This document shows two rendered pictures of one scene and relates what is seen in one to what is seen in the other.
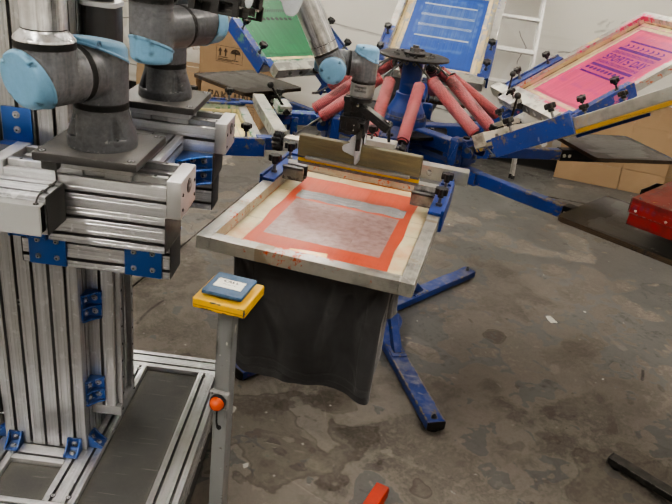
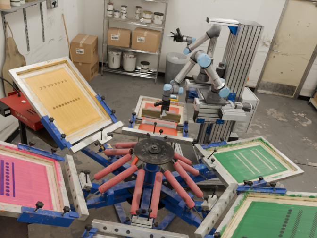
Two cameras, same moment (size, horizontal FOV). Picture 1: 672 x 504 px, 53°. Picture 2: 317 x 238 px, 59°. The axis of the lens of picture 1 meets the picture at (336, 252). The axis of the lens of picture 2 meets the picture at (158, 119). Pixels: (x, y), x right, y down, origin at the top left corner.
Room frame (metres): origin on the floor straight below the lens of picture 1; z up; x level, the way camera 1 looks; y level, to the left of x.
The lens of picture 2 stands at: (4.53, -0.55, 2.56)
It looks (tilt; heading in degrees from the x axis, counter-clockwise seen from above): 31 degrees down; 168
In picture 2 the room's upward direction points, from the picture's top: 9 degrees clockwise
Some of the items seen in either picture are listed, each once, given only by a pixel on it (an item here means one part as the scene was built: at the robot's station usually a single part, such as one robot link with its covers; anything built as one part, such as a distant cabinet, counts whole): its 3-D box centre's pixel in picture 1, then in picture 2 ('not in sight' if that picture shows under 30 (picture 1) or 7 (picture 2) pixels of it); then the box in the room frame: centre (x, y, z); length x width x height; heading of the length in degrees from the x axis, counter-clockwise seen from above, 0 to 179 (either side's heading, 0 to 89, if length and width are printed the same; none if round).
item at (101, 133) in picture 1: (102, 121); (203, 75); (1.44, 0.55, 1.31); 0.15 x 0.15 x 0.10
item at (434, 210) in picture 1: (440, 204); (132, 123); (2.09, -0.32, 0.98); 0.30 x 0.05 x 0.07; 168
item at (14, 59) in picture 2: not in sight; (13, 63); (0.96, -1.79, 1.06); 0.53 x 0.07 x 1.05; 168
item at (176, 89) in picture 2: (332, 61); (176, 89); (2.08, 0.08, 1.39); 0.11 x 0.11 x 0.08; 3
